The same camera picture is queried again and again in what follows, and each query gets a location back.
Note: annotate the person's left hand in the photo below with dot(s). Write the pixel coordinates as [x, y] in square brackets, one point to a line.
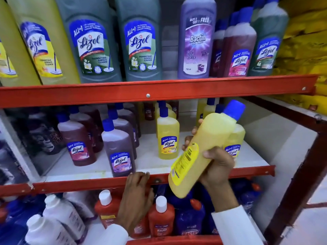
[135, 201]

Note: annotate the blue Bactin bottles bottom shelf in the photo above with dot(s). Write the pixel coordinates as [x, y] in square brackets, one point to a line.
[189, 219]

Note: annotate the purple Bactin floor cleaner bottle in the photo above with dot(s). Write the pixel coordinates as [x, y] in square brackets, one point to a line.
[196, 12]

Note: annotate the stack of yellow packets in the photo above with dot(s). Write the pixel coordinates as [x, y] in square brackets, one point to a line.
[304, 48]

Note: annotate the yellow Lizol bottles shelf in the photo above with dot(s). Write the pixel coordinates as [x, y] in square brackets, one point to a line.
[167, 130]

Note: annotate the person's left forearm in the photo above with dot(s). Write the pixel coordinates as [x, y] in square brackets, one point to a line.
[115, 237]

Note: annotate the person's right forearm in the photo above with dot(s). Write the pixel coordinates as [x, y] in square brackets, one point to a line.
[235, 227]

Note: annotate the red bottles with white caps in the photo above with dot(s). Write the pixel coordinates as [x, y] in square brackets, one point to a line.
[161, 221]

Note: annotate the person's right hand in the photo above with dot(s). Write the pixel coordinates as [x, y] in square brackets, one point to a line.
[219, 168]

